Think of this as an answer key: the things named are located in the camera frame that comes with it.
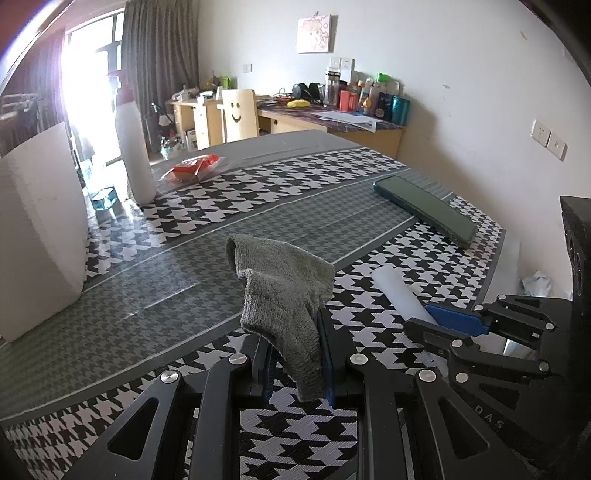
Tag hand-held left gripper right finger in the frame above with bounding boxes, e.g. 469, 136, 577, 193
316, 307, 536, 480

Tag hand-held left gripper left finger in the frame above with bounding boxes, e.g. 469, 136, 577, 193
60, 335, 278, 480

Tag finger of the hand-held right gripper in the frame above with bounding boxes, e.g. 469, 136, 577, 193
403, 318, 552, 386
424, 293, 561, 344

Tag white plastic roll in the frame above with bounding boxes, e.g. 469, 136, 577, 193
373, 267, 536, 370

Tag grey sock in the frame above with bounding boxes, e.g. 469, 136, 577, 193
226, 234, 335, 403

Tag white foam box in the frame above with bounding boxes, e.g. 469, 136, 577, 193
0, 122, 90, 344

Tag white plastic bag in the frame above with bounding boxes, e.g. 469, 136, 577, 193
519, 271, 555, 298

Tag dark green phone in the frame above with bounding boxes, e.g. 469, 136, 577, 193
373, 174, 478, 249

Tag houndstooth table mat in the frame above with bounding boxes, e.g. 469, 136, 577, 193
0, 129, 509, 480

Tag red snack packet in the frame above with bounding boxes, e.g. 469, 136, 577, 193
159, 154, 227, 183

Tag teal canister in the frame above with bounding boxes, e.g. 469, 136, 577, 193
390, 95, 411, 125

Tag white papers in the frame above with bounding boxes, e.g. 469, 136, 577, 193
314, 110, 384, 132

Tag white spray bottle red nozzle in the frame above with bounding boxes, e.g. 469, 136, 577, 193
107, 69, 158, 205

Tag light wooden desk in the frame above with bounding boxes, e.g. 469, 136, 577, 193
166, 95, 403, 160

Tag wooden chair with smiley face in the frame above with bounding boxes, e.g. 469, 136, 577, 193
217, 89, 259, 144

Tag steel thermos jug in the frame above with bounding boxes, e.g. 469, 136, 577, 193
323, 67, 342, 108

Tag brown curtain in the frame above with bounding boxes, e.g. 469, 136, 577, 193
121, 0, 200, 153
0, 32, 63, 148

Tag glass balcony door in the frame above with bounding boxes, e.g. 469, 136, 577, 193
55, 9, 127, 176

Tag pink wall picture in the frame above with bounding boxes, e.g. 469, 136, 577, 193
297, 14, 334, 55

